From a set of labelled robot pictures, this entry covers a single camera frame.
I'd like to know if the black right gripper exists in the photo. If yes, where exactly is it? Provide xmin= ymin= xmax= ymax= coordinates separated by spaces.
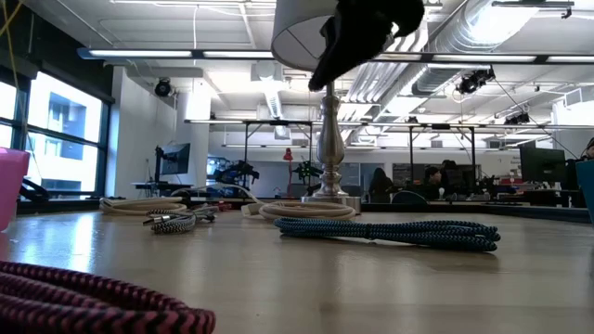
xmin=307 ymin=0 xmax=426 ymax=93

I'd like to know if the beige cable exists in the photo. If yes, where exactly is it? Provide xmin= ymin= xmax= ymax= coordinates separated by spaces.
xmin=98 ymin=196 xmax=188 ymax=216
xmin=239 ymin=199 xmax=358 ymax=222

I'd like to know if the teal braided cable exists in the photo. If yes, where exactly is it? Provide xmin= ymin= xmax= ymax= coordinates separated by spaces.
xmin=273 ymin=216 xmax=502 ymax=253

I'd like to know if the grey striped braided cable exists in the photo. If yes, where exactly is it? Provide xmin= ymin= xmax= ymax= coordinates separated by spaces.
xmin=187 ymin=204 xmax=220 ymax=224

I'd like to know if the dark and white zigzag cable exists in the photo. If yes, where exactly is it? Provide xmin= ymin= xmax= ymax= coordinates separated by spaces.
xmin=142 ymin=208 xmax=199 ymax=236

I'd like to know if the maroon braided cable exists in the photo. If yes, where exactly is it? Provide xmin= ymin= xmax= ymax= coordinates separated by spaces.
xmin=0 ymin=260 xmax=217 ymax=334

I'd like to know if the black monitor on arm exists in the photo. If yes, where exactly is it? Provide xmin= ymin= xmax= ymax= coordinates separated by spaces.
xmin=154 ymin=142 xmax=192 ymax=183

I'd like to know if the silver lamp with white shade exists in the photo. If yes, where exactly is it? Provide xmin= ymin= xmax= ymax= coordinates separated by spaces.
xmin=271 ymin=0 xmax=400 ymax=215

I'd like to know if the red desk lamp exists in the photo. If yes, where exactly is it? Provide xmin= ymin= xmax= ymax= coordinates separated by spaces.
xmin=282 ymin=147 xmax=295 ymax=199

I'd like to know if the background robot with green light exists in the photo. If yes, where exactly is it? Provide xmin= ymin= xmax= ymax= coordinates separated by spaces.
xmin=291 ymin=160 xmax=325 ymax=187

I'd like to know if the long ceiling light bar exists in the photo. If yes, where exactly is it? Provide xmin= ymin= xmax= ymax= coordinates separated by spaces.
xmin=370 ymin=51 xmax=594 ymax=65
xmin=76 ymin=45 xmax=275 ymax=60

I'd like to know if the large black monitor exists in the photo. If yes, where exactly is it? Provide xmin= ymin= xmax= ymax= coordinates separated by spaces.
xmin=519 ymin=146 xmax=567 ymax=185

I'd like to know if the blue plastic tray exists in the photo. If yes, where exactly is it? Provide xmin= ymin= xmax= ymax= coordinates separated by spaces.
xmin=575 ymin=160 xmax=594 ymax=226

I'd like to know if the red plastic tray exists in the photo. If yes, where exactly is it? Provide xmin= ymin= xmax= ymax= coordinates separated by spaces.
xmin=0 ymin=147 xmax=32 ymax=233

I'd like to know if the black metal stand frame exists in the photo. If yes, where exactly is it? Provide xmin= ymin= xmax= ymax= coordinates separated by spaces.
xmin=243 ymin=119 xmax=315 ymax=163
xmin=407 ymin=123 xmax=477 ymax=186

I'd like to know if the silver ceiling duct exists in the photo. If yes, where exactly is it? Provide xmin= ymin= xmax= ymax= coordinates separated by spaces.
xmin=345 ymin=0 xmax=544 ymax=106

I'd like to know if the black ceiling camera rig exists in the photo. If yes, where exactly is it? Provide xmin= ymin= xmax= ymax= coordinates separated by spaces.
xmin=456 ymin=68 xmax=497 ymax=96

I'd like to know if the white lamp cord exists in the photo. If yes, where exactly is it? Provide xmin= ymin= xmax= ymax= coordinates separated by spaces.
xmin=169 ymin=182 xmax=264 ymax=208

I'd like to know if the round black ceiling camera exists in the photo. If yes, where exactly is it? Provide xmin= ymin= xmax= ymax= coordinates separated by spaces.
xmin=153 ymin=77 xmax=174 ymax=98

